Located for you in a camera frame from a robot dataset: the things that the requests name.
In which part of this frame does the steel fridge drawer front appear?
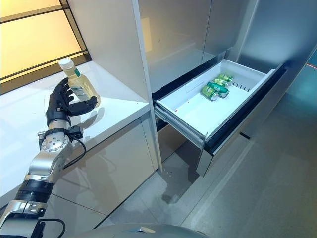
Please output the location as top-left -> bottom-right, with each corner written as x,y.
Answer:
158,123 -> 207,176

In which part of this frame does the stainless steel fridge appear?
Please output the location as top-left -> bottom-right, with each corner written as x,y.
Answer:
137,0 -> 289,178

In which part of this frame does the fridge drawer with white bin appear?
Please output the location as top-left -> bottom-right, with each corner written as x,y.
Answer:
152,59 -> 289,178

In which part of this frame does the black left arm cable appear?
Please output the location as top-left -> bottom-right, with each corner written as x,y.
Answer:
39,137 -> 87,238

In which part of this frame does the yellow lit window with frame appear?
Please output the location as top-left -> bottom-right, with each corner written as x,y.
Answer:
0,0 -> 94,96

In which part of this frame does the light green drink can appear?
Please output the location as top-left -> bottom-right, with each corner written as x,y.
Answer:
217,73 -> 234,83
201,85 -> 220,102
214,78 -> 232,88

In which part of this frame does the white counter cabinet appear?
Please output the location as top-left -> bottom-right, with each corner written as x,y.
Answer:
0,60 -> 159,224

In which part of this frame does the dark green drink can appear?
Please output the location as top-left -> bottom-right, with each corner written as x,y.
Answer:
207,81 -> 230,98

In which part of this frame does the grey robot torso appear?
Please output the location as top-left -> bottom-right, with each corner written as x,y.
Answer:
81,222 -> 199,238

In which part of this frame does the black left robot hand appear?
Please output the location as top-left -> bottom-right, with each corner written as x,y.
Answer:
46,77 -> 98,126

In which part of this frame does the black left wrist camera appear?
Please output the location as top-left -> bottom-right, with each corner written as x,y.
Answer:
69,125 -> 84,139

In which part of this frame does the tall white cabinet panel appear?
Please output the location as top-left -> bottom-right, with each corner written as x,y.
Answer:
66,0 -> 162,172

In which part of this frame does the tea bottle with white cap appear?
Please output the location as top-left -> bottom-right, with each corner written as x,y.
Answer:
58,59 -> 102,105

